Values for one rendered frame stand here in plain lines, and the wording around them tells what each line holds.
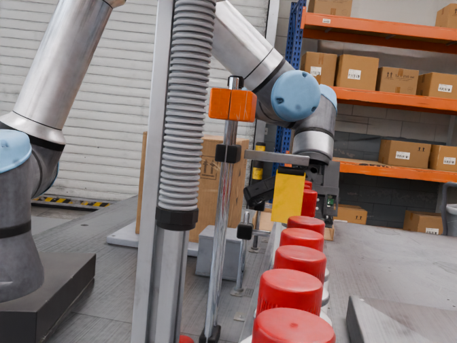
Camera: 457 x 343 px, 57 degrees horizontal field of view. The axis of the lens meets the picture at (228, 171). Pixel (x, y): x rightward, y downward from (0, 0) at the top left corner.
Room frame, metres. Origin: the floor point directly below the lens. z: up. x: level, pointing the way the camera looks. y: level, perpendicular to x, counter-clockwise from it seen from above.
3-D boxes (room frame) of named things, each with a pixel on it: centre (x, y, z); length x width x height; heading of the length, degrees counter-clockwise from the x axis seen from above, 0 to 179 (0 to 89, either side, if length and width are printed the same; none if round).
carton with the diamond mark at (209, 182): (1.21, 0.09, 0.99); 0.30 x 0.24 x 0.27; 171
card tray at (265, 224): (1.46, -0.24, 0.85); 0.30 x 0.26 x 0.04; 171
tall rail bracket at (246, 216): (0.81, -0.07, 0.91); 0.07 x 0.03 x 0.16; 81
